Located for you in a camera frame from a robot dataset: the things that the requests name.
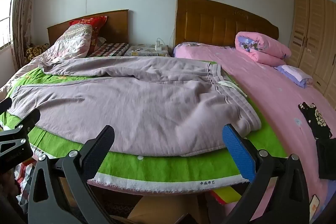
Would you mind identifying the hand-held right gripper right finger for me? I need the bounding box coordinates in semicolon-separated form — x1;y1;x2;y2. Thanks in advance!
222;123;310;224

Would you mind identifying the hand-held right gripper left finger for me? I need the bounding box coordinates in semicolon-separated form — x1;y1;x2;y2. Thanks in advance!
28;125;116;224

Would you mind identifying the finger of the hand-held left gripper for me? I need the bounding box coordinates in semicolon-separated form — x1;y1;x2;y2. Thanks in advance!
0;108;41;159
0;97;13;115

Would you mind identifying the lilac towel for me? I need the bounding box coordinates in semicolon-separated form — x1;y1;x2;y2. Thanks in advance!
8;56;262;157

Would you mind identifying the yellow brown patterned blanket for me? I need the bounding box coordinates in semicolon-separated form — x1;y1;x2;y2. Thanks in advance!
25;43;50;64

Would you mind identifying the pink bedsheet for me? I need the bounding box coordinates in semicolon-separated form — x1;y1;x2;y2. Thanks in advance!
172;42;336;224

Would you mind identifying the green printed bedsheet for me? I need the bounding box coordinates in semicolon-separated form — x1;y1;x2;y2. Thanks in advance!
0;61;288;193

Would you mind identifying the black floral cloth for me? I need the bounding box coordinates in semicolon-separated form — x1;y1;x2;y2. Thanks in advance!
298;101;333;140

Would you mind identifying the cardboard box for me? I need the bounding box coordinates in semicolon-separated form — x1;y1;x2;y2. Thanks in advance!
129;195;210;224

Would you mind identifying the pale pink patterned quilt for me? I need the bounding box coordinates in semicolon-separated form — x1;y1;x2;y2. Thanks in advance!
0;24;93;89

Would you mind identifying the window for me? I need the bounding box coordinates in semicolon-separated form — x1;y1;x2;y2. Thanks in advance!
0;0;20;51

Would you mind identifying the plain dark cloth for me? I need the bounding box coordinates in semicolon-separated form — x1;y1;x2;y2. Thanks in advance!
316;138;336;180

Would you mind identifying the smartphone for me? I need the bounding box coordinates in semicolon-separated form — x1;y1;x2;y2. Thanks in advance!
308;195;320;214

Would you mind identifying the floral curtain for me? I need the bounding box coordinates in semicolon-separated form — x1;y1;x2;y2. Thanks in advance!
12;0;42;69

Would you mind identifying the purple pillow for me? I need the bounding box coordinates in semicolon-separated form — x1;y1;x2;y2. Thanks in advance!
274;64;314;88

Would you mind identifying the nightstand with floral cover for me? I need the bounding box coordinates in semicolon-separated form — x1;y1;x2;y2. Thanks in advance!
123;44;171;57

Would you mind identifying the pink folded pillow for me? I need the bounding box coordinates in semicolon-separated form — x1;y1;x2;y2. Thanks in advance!
234;31;292;65

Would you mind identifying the red pillow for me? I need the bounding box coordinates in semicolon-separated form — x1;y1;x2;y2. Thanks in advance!
69;16;108;55

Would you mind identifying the small brown wooden headboard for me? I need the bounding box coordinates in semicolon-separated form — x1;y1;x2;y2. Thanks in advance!
47;9;130;44

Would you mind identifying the large brown wooden headboard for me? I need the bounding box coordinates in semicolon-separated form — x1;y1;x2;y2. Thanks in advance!
174;0;279;48

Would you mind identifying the light wooden wardrobe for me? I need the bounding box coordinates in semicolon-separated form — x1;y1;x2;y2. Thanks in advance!
288;0;336;109

